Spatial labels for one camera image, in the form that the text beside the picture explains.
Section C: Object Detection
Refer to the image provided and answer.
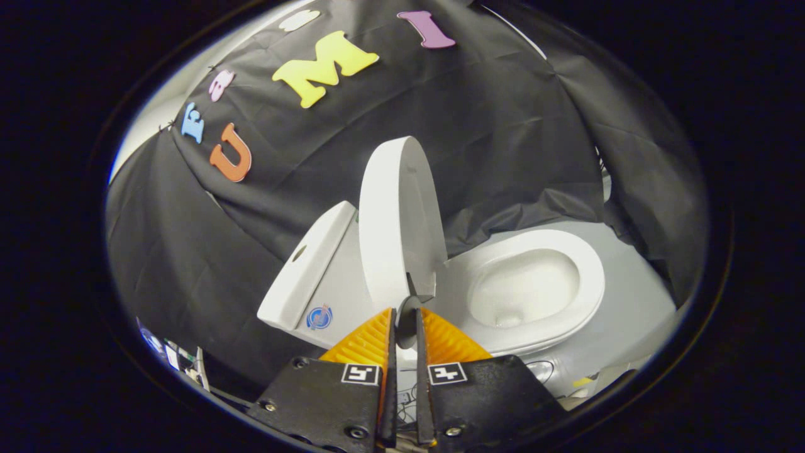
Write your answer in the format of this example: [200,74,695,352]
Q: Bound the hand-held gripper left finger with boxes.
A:
[247,307,398,450]

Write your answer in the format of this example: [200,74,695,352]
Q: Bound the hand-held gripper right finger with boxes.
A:
[415,307,567,450]

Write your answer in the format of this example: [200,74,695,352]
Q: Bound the white toilet lid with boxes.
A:
[358,136,448,350]

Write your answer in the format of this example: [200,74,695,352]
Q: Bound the white toilet bowl with seat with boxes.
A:
[402,229,606,369]

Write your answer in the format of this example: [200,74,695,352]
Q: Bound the computer monitor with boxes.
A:
[138,320,167,359]

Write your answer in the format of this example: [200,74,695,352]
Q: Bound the black backdrop cloth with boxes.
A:
[106,0,708,403]

